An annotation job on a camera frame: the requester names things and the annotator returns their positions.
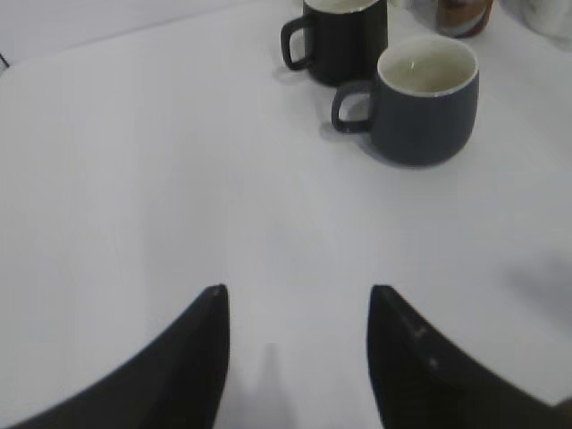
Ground black ceramic mug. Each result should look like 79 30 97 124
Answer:
280 0 388 87

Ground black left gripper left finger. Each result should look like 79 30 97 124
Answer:
16 284 230 428

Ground white ceramic mug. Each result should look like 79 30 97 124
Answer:
516 0 571 39

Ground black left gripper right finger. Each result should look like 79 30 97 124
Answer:
366 285 571 428

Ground dark grey ceramic mug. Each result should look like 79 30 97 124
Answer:
331 35 480 167

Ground brown coffee drink bottle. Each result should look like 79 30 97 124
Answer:
436 0 493 38

